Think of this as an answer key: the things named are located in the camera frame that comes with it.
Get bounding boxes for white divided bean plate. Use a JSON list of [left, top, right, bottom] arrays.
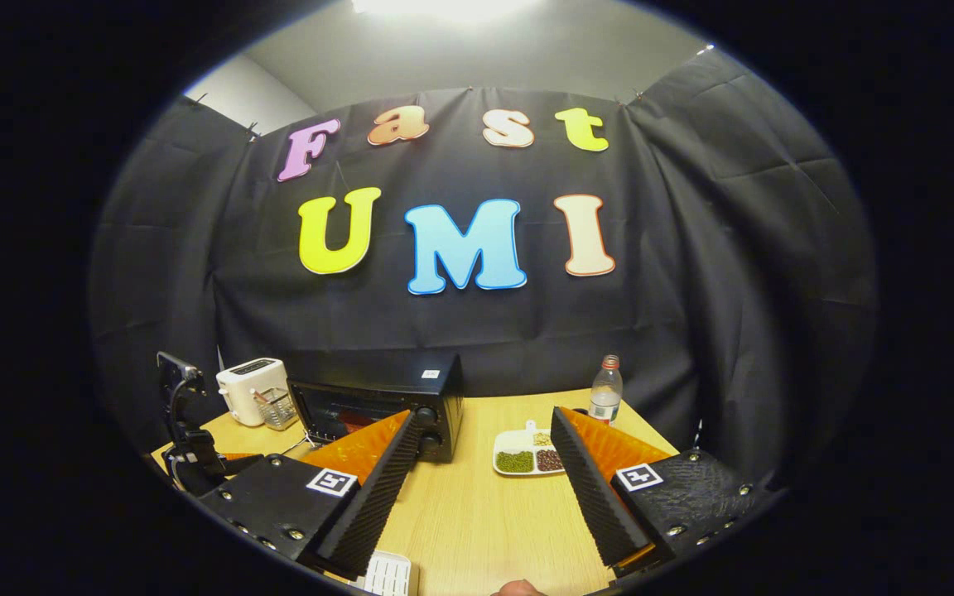
[[492, 421, 567, 477]]

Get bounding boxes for large ceiling light panel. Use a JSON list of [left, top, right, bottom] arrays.
[[351, 0, 544, 24]]

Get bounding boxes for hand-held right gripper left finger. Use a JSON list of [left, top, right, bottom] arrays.
[[195, 409, 422, 580]]

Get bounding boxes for white toaster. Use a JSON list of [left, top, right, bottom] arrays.
[[216, 358, 289, 428]]

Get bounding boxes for black backdrop cloth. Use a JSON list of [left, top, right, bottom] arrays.
[[88, 46, 879, 489]]

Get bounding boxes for small clear glass container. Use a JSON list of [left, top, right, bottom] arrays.
[[253, 387, 298, 431]]

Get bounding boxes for white grid tray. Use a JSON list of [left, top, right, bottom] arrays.
[[353, 550, 413, 596]]

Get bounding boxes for clear plastic water bottle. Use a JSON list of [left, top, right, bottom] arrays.
[[589, 354, 624, 425]]

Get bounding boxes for black electric oven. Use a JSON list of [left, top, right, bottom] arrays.
[[282, 352, 465, 464]]

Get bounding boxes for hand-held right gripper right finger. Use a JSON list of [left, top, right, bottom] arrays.
[[550, 406, 776, 572]]

